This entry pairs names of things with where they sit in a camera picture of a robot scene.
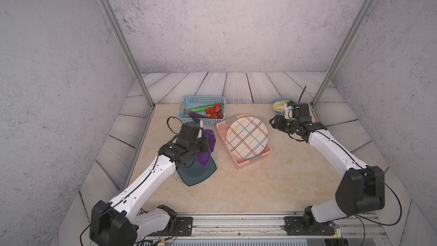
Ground purple cloth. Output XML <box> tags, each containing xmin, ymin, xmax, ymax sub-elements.
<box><xmin>195</xmin><ymin>129</ymin><xmax>217</xmax><ymax>168</ymax></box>

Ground dark teal square plate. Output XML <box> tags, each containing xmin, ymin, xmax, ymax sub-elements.
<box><xmin>177</xmin><ymin>155</ymin><xmax>217</xmax><ymax>187</ymax></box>

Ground left aluminium frame post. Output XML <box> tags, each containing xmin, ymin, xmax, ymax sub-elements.
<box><xmin>98</xmin><ymin>0</ymin><xmax>155</xmax><ymax>108</ymax></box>

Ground light blue perforated basket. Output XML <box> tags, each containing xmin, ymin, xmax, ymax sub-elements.
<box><xmin>178</xmin><ymin>95</ymin><xmax>226</xmax><ymax>126</ymax></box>

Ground small blue plate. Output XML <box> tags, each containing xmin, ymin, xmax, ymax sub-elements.
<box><xmin>272</xmin><ymin>97</ymin><xmax>294</xmax><ymax>117</ymax></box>

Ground green lettuce head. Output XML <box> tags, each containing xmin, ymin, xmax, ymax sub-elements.
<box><xmin>272</xmin><ymin>98</ymin><xmax>294</xmax><ymax>115</ymax></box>

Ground aluminium frame post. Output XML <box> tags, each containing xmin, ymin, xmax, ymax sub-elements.
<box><xmin>311</xmin><ymin>0</ymin><xmax>376</xmax><ymax>107</ymax></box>
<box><xmin>98</xmin><ymin>0</ymin><xmax>155</xmax><ymax>108</ymax></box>

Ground colourful squiggle round plate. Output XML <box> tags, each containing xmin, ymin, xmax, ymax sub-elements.
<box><xmin>173</xmin><ymin>152</ymin><xmax>217</xmax><ymax>187</ymax></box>

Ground green cucumber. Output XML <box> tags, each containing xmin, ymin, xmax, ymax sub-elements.
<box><xmin>190</xmin><ymin>103</ymin><xmax>224</xmax><ymax>113</ymax></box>

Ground pink perforated basket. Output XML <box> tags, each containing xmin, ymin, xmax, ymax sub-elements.
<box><xmin>216</xmin><ymin>115</ymin><xmax>272</xmax><ymax>169</ymax></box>

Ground purple eggplant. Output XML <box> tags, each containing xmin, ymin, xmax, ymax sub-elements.
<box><xmin>184</xmin><ymin>109</ymin><xmax>208</xmax><ymax>118</ymax></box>

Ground right aluminium frame post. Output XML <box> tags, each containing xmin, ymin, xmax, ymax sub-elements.
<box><xmin>311</xmin><ymin>0</ymin><xmax>376</xmax><ymax>107</ymax></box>

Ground white plaid round plate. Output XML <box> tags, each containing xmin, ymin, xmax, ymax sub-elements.
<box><xmin>225</xmin><ymin>116</ymin><xmax>269</xmax><ymax>160</ymax></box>

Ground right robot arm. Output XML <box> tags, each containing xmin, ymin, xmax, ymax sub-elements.
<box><xmin>269</xmin><ymin>103</ymin><xmax>385</xmax><ymax>235</ymax></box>

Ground metal base rail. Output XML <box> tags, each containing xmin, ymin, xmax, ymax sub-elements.
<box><xmin>136</xmin><ymin>212</ymin><xmax>391</xmax><ymax>246</ymax></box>

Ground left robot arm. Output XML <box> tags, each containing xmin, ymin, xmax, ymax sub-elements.
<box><xmin>86</xmin><ymin>123</ymin><xmax>216</xmax><ymax>246</ymax></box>

